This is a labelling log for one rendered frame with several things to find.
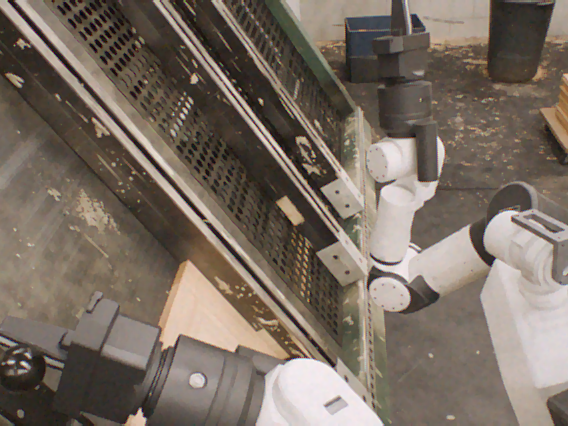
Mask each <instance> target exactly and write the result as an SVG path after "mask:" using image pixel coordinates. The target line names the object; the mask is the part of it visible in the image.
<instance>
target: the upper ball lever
mask: <svg viewBox="0 0 568 426"><path fill-rule="evenodd" d="M46 370H47V364H46V360H45V357H44V356H43V354H42V353H41V352H40V351H39V350H38V349H37V348H35V347H33V346H31V345H26V344H19V345H15V346H12V347H10V348H8V349H6V350H5V351H4V352H3V353H2V354H1V355H0V386H1V387H2V389H3V390H5V391H8V392H12V393H23V394H25V393H28V392H29V391H31V390H33V389H34V388H36V387H37V386H38V385H39V384H40V383H41V382H42V380H43V379H44V377H45V374H46Z"/></svg>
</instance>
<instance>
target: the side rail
mask: <svg viewBox="0 0 568 426"><path fill-rule="evenodd" d="M263 2H264V3H265V5H266V6H267V8H269V10H270V11H271V12H272V14H273V15H274V17H275V18H276V20H277V21H278V23H279V24H280V26H281V27H282V28H283V30H284V31H285V33H286V34H287V36H288V37H289V38H290V39H291V41H292V42H293V44H294V45H295V46H296V48H297V51H298V52H299V54H300V55H301V57H302V58H303V60H304V61H305V62H306V64H307V65H308V67H309V68H310V69H311V70H312V72H313V73H314V75H315V76H316V77H317V79H318V80H319V82H320V83H321V85H322V86H323V88H324V89H325V91H326V92H327V94H328V95H329V96H330V98H331V99H332V101H334V103H335V104H336V107H337V109H338V110H339V111H340V113H341V114H342V116H343V117H346V116H347V115H349V114H351V113H354V112H355V102H353V100H352V99H351V97H350V96H349V94H348V93H347V91H346V90H345V88H344V87H343V85H342V84H341V82H340V81H339V79H338V78H337V76H336V75H335V72H334V70H333V69H332V68H331V67H330V65H329V64H328V62H327V61H326V59H325V58H324V56H323V55H322V53H321V52H320V50H319V49H318V48H317V46H316V45H315V43H314V42H313V40H312V39H311V37H309V35H308V34H307V32H306V31H305V29H304V28H303V26H302V25H301V23H300V22H299V20H298V19H297V17H296V14H295V13H294V11H293V10H292V8H290V6H289V5H288V3H287V2H286V0H263Z"/></svg>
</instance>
